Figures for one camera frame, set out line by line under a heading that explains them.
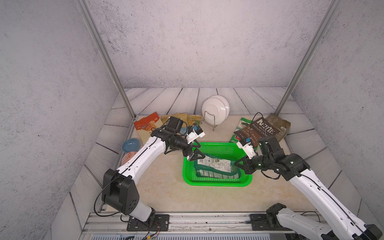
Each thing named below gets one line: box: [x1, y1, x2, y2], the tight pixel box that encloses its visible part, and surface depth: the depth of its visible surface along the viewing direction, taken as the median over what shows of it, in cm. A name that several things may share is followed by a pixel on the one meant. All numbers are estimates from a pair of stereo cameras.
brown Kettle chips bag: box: [234, 117, 280, 148], surface depth 110 cm
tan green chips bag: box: [187, 114, 202, 127], surface depth 117 cm
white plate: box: [201, 94, 230, 125], surface depth 107 cm
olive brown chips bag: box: [265, 113, 291, 143], surface depth 113 cm
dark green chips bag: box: [194, 153, 241, 180], surface depth 78 cm
